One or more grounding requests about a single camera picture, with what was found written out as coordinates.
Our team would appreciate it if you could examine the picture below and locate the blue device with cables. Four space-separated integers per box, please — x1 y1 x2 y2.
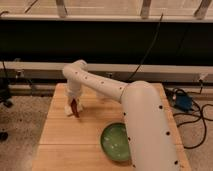
164 88 213 149

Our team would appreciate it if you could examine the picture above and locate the wooden table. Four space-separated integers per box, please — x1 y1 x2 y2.
32 84 192 171

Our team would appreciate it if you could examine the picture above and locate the green bowl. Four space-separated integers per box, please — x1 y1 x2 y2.
100 122 131 162

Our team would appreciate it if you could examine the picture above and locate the white sponge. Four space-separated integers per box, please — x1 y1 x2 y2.
64 102 83 117

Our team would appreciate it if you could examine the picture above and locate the red pepper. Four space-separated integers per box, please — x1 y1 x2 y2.
71 99 79 118

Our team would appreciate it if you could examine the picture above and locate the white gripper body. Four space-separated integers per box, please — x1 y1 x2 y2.
67 84 82 99

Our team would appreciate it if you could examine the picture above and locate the black hanging cable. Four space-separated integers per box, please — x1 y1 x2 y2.
126 12 164 82

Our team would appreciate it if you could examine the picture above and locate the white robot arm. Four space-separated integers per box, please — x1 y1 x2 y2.
62 60 180 171

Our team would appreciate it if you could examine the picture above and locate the black chair base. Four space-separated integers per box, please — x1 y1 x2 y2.
0 78 13 142

